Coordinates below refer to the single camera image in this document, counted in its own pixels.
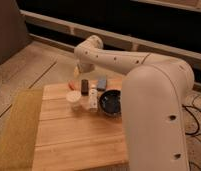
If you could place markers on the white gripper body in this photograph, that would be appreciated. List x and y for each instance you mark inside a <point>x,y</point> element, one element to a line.
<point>84,67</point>

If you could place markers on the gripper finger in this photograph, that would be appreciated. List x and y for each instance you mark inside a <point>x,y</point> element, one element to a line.
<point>76,72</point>

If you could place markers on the dark brown eraser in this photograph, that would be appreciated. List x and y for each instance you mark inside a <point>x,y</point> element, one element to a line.
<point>84,87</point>

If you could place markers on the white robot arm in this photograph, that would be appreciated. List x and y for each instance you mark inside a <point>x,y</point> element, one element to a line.
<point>152,93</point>

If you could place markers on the orange red small object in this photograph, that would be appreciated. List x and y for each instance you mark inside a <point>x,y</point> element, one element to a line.
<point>71,85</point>

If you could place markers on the blue grey block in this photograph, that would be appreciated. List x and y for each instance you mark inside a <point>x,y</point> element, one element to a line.
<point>102,84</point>

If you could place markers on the white round cup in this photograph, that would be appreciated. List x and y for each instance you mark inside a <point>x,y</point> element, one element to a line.
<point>73,98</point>

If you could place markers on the black bowl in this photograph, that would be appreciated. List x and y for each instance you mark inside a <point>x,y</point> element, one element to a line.
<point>109,103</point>

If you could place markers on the wooden board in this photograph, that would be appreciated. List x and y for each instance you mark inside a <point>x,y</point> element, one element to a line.
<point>76,140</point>

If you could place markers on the grey cabinet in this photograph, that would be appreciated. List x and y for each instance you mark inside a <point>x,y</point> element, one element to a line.
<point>14,35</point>

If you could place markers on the yellow mat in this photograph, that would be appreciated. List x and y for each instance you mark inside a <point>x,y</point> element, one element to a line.
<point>17,140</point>

